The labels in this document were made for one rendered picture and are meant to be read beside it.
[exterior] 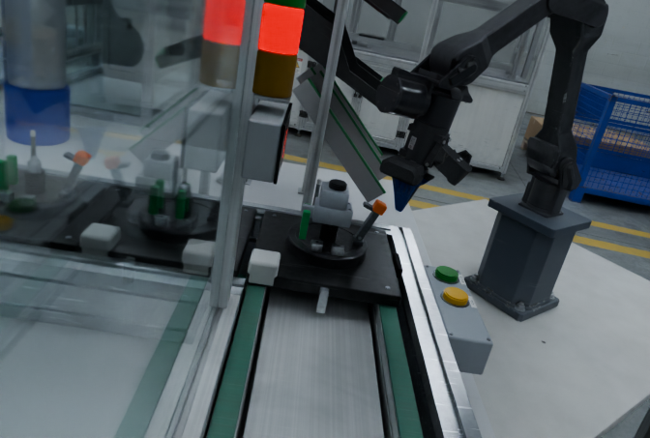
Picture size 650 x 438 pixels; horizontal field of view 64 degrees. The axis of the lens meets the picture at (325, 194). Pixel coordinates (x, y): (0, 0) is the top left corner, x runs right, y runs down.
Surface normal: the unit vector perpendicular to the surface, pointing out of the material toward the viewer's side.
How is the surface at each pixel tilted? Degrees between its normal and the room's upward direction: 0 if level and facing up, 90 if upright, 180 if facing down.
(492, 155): 90
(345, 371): 0
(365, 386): 0
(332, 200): 90
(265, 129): 90
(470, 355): 90
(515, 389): 0
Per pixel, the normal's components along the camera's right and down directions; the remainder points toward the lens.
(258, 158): 0.00, 0.37
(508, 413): 0.18, -0.91
